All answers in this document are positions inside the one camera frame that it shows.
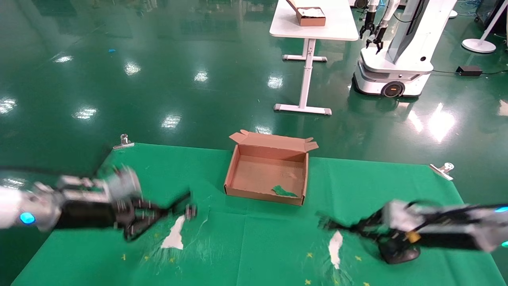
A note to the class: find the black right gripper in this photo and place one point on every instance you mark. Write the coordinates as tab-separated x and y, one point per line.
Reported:
399	248

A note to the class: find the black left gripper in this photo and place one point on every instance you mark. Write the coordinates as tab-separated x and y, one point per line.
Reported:
91	212

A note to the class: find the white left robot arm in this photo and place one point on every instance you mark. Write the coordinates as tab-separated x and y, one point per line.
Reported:
24	206

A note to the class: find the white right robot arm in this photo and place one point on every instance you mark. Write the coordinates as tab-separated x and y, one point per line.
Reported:
468	234

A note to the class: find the open brown cardboard box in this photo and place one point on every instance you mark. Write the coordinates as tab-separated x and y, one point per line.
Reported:
266	174

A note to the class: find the brown box with white contents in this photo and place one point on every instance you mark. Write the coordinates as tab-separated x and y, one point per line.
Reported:
311	18

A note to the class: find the silver metal table clip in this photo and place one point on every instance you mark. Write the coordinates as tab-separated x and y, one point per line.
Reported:
443	170
124	142

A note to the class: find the green table cloth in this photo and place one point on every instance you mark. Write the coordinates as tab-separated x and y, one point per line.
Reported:
246	246

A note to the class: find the white wheeled robot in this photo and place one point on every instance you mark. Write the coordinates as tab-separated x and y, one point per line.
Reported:
401	67

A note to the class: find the white robot black gripper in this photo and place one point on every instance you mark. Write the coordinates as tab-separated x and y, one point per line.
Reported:
379	37
367	28

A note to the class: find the black power adapter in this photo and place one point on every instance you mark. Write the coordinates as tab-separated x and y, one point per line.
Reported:
469	71

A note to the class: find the white height-adjustable table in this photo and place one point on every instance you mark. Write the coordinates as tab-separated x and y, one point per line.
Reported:
317	29

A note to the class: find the white floor stand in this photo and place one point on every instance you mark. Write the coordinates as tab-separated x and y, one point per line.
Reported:
478	45

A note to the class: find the black cabinet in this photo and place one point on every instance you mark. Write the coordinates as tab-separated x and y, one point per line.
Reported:
485	14

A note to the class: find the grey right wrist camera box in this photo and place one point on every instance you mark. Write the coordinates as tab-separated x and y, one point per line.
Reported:
399	214

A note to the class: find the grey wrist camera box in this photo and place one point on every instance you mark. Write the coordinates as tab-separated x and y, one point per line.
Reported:
119	184
399	214

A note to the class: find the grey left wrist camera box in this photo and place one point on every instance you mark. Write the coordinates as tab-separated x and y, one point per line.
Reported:
119	184

